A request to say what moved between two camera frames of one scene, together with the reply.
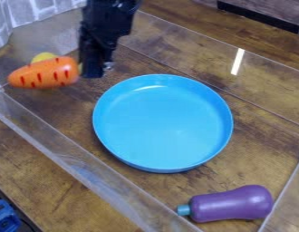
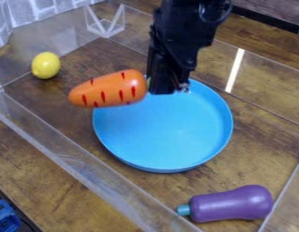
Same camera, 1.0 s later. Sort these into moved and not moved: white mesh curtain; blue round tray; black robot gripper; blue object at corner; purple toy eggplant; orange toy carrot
Moved: orange toy carrot; black robot gripper
Not moved: blue object at corner; purple toy eggplant; white mesh curtain; blue round tray
